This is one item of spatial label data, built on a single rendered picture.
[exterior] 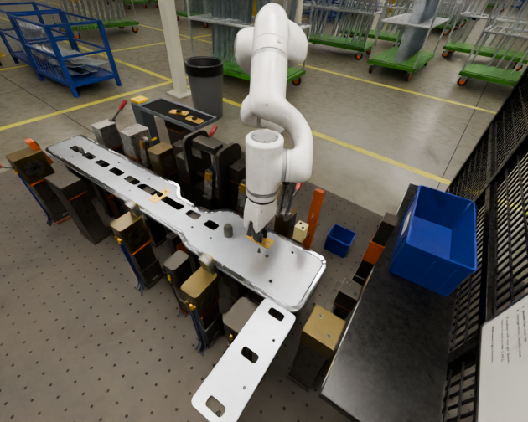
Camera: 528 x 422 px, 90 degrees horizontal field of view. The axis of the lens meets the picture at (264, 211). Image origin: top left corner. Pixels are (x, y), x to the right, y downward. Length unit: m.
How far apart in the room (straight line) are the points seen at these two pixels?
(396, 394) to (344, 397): 0.11
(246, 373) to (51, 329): 0.79
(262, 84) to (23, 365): 1.13
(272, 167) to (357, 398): 0.51
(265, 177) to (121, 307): 0.81
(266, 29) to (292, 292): 0.67
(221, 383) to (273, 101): 0.64
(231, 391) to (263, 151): 0.52
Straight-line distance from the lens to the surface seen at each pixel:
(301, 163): 0.59
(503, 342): 0.65
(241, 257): 0.84
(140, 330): 1.12
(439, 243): 1.04
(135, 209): 0.94
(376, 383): 0.72
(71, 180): 1.27
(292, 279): 0.81
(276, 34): 0.74
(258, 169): 0.59
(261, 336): 0.72
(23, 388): 1.21
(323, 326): 0.69
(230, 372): 0.70
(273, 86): 0.66
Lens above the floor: 1.67
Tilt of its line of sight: 43 degrees down
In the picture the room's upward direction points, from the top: 3 degrees clockwise
